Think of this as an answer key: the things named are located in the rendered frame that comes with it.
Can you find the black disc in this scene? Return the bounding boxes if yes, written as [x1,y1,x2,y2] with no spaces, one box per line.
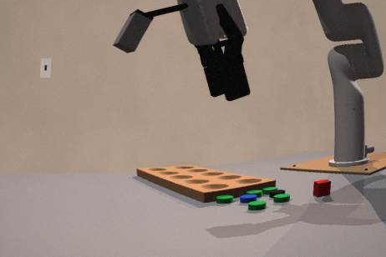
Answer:
[270,189,285,198]

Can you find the blue disc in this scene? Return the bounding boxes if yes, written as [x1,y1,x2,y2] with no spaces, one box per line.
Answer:
[240,194,256,204]

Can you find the red cube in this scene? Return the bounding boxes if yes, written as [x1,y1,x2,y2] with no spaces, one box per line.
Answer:
[313,179,331,197]

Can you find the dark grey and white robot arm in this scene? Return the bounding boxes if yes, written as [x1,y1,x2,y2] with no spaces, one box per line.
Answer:
[113,0,384,167]

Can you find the green disc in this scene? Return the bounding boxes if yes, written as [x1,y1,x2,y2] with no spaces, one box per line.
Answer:
[273,194,290,203]
[216,195,233,204]
[248,201,267,210]
[262,187,277,195]
[246,190,262,198]

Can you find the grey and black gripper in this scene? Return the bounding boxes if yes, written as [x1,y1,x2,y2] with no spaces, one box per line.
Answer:
[177,0,251,101]

